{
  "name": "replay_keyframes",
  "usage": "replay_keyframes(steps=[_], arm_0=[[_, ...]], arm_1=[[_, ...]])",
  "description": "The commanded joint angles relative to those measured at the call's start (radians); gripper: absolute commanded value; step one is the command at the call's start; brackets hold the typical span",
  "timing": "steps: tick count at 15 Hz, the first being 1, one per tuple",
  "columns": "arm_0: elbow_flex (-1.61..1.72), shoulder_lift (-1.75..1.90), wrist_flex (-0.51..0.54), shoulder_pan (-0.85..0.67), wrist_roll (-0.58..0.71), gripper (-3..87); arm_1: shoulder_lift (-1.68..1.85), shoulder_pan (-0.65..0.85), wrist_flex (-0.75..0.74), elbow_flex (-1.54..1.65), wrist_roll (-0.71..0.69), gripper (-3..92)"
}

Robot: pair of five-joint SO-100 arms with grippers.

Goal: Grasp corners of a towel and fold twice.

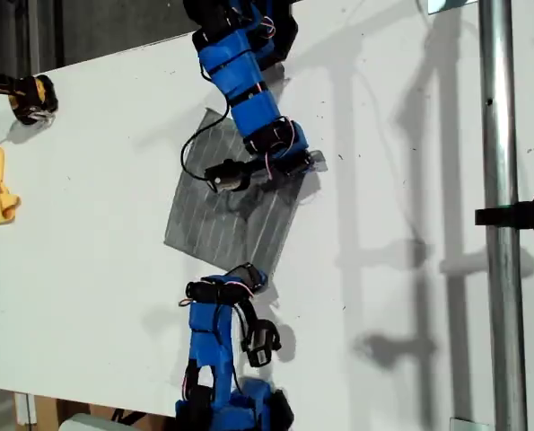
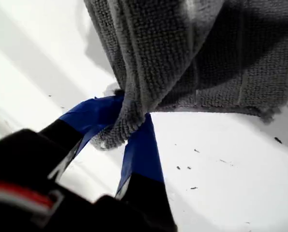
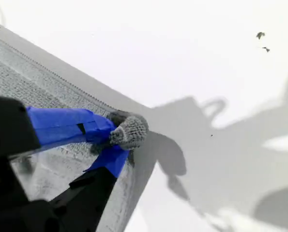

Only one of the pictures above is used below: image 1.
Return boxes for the grey striped towel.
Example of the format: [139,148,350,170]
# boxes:
[162,106,329,284]

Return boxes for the white plastic object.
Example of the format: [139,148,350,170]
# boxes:
[57,412,128,431]

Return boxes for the brown cardboard box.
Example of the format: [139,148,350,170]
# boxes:
[32,394,178,431]

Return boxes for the white table leg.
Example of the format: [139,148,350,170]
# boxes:
[13,391,38,427]

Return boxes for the black clamp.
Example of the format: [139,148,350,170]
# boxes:
[474,190,534,238]

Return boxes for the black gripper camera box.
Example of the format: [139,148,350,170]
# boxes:
[239,319,282,367]
[205,159,251,193]

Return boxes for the black camera cable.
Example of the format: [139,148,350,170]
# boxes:
[230,303,255,396]
[179,101,232,180]

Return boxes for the steel post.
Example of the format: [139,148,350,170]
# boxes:
[477,0,530,431]

